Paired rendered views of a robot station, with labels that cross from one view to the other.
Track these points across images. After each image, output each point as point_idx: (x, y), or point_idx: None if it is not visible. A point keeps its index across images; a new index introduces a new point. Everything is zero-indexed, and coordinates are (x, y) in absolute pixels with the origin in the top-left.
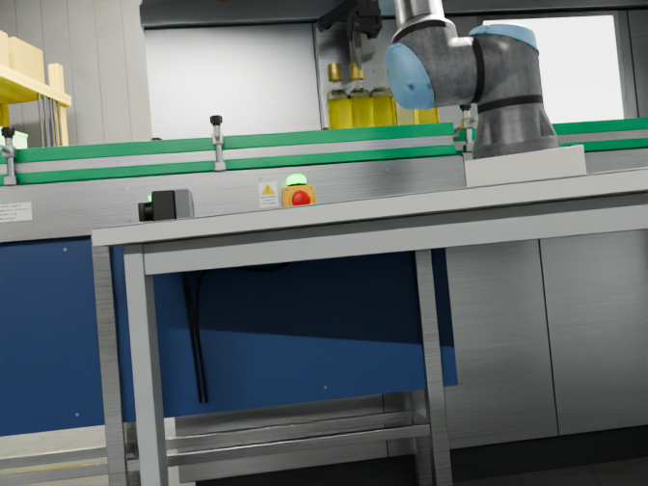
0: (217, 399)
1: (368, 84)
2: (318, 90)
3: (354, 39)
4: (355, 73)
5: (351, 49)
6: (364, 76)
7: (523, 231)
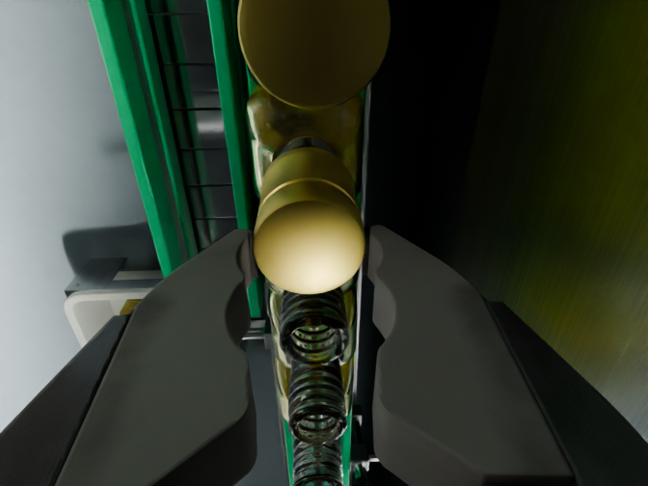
0: None
1: (595, 322)
2: None
3: (86, 391)
4: (263, 189)
5: (385, 340)
6: (641, 346)
7: None
